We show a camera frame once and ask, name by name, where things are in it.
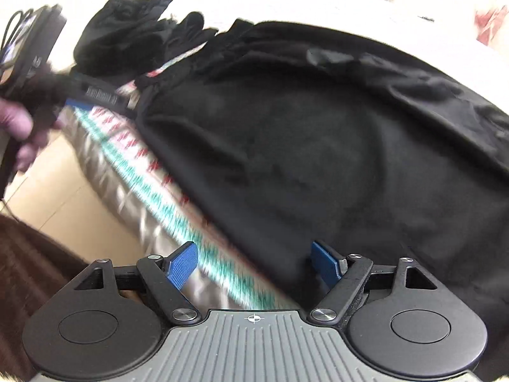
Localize black garment pile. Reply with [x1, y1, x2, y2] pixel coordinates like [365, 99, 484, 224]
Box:
[73, 0, 219, 87]

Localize brown fuzzy cloth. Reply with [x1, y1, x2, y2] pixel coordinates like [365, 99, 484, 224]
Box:
[0, 213, 96, 382]

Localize black pants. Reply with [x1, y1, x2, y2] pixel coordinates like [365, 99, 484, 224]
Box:
[135, 18, 509, 323]

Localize person's left hand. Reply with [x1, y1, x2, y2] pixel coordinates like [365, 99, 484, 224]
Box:
[0, 100, 61, 173]

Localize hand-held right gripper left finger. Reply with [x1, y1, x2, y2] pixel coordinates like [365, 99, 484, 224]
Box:
[73, 242, 201, 325]

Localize red patterned white cloth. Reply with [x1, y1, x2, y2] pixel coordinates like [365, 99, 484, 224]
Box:
[473, 6, 509, 48]

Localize striped patterned bedsheet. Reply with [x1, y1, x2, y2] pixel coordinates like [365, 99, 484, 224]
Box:
[64, 44, 297, 307]

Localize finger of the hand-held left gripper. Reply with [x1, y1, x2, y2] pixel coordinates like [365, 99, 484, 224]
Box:
[73, 76, 138, 114]
[64, 97, 96, 111]

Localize silver quilted bed base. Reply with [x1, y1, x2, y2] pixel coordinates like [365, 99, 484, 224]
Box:
[59, 115, 247, 307]

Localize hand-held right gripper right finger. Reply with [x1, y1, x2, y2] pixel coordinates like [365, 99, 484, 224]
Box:
[309, 240, 438, 323]

